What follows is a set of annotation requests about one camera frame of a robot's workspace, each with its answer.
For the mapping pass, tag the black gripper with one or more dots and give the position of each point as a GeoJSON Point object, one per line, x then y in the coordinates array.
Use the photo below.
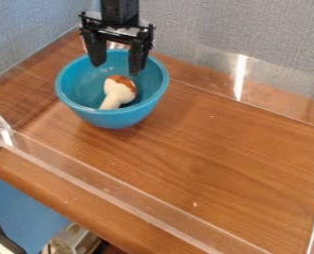
{"type": "Point", "coordinates": [133, 32]}

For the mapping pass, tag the white brown-capped toy mushroom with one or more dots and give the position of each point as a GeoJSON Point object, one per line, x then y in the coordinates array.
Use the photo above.
{"type": "Point", "coordinates": [120, 92]}

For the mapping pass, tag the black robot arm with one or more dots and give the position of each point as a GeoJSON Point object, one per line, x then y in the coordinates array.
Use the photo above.
{"type": "Point", "coordinates": [119, 10]}

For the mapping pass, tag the blue bowl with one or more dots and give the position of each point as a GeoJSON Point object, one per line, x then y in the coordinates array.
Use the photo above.
{"type": "Point", "coordinates": [104, 95]}

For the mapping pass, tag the clear acrylic back barrier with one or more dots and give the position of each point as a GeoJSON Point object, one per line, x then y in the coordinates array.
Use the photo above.
{"type": "Point", "coordinates": [273, 87]}

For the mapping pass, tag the clear acrylic barrier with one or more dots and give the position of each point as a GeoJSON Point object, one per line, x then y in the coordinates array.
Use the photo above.
{"type": "Point", "coordinates": [273, 87]}
{"type": "Point", "coordinates": [96, 199]}

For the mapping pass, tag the clear acrylic front barrier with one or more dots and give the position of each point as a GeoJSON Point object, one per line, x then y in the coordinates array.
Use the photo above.
{"type": "Point", "coordinates": [96, 199]}

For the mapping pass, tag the white power strip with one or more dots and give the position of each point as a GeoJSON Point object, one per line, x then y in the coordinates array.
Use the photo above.
{"type": "Point", "coordinates": [73, 240]}

